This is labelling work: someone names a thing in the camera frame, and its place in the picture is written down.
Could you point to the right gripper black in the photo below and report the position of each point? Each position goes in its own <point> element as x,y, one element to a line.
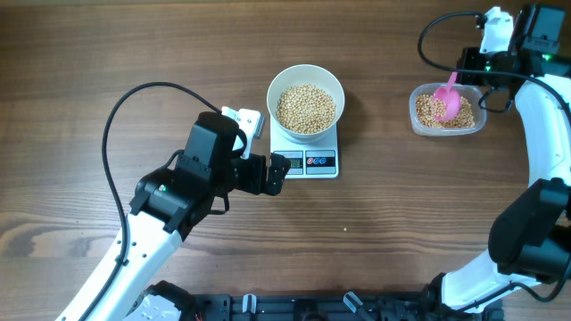
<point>467,57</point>

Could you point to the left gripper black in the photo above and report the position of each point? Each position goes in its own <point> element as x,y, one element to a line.
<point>256,183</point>

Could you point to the pink measuring scoop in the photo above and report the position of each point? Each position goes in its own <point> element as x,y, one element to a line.
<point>447,100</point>

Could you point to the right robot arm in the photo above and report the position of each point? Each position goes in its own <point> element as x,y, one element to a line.
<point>527,245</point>

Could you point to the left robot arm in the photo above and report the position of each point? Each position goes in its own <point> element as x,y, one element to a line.
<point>166,206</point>

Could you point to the white digital kitchen scale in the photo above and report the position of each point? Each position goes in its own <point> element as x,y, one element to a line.
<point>314,159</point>

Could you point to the soybeans in white bowl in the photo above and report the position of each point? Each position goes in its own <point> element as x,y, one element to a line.
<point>305,109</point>

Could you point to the white bowl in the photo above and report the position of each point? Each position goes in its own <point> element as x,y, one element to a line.
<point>305,74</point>

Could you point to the clear plastic container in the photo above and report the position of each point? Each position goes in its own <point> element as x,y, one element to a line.
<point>470,96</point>

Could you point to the pile of soybeans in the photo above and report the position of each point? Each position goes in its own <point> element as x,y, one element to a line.
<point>429,108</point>

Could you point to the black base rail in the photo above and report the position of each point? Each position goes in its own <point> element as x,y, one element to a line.
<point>312,307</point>

